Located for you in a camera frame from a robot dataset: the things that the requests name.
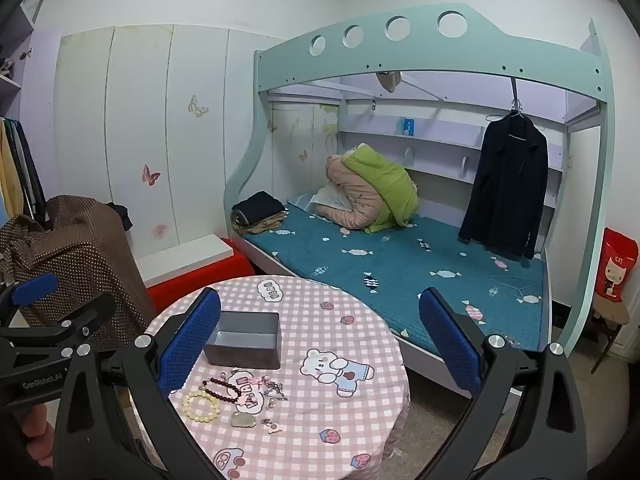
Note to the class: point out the white pillow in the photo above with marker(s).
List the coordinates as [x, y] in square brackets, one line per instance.
[325, 197]

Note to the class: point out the white wardrobe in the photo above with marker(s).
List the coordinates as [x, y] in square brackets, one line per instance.
[140, 110]

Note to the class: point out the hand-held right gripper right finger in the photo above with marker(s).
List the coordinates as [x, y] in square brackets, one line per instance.
[450, 345]

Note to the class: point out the beige butterfly wall sticker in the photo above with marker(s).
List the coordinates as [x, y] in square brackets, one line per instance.
[197, 106]

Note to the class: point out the brown dotted cloth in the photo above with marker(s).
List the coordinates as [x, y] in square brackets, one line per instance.
[75, 250]

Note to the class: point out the folded dark clothes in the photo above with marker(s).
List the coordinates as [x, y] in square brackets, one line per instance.
[257, 205]

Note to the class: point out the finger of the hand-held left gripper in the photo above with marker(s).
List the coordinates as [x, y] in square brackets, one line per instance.
[75, 322]
[35, 288]

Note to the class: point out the pink butterfly wall sticker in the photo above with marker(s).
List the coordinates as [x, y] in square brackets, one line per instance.
[150, 175]

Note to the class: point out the black garment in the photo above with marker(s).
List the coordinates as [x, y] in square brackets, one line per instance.
[120, 215]

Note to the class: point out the small blue box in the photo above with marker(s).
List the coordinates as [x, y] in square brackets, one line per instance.
[409, 126]

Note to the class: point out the wooden chair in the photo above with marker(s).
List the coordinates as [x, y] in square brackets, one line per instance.
[610, 312]

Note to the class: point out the folded tan clothes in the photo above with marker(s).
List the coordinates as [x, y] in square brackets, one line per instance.
[270, 223]

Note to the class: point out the red cat print bag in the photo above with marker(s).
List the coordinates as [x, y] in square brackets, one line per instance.
[617, 260]

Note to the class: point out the person's left hand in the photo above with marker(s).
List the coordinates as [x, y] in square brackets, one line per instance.
[34, 425]

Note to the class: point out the yellow hanging garment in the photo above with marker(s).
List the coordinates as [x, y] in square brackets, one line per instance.
[10, 170]

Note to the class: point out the grey hanging garment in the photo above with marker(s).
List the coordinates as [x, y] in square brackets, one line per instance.
[30, 170]

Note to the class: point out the white board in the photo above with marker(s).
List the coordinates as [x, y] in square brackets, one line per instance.
[185, 260]

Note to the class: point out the pale green jade pendant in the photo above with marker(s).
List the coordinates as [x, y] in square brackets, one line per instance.
[243, 420]

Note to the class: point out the black hanging coat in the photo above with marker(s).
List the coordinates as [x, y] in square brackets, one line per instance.
[505, 185]

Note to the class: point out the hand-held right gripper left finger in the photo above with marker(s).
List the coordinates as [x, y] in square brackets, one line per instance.
[192, 340]

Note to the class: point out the lilac open cabinet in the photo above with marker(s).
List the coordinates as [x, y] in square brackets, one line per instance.
[42, 60]

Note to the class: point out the pink flower wall sticker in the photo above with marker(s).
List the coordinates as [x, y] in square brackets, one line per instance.
[159, 230]

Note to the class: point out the pink checkered tablecloth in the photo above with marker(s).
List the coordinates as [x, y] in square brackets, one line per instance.
[310, 320]

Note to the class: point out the beige hanging hat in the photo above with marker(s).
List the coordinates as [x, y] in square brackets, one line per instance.
[389, 81]

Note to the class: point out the grey metal tin box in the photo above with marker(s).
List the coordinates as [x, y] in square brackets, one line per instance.
[240, 352]

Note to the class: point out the clothes hanger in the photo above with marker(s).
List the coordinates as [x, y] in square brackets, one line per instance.
[515, 103]

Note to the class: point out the lilac bed shelf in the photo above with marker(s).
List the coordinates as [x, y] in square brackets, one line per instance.
[450, 157]

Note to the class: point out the teal bunk bed frame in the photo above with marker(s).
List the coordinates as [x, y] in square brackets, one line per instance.
[425, 52]

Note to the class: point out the green jacket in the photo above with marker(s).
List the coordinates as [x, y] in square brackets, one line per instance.
[390, 185]

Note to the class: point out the blue candy print mattress cover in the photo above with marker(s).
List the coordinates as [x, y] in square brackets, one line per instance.
[400, 270]

